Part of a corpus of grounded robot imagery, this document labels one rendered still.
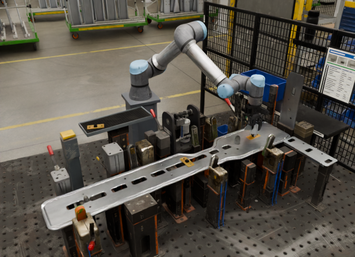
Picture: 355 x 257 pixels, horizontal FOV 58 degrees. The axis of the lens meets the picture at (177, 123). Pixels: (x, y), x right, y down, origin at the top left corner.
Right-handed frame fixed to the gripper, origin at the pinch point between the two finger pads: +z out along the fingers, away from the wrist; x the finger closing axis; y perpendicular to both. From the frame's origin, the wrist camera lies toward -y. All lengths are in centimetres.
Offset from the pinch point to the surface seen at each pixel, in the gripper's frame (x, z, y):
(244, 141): 1.0, 2.2, 8.1
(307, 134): 16.9, 0.7, -25.6
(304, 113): 0.3, -0.3, -43.4
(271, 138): 18.4, -8.3, 6.9
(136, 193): 7, 1, 79
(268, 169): 20.7, 9.2, 8.4
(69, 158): -30, -3, 98
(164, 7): -685, 57, -341
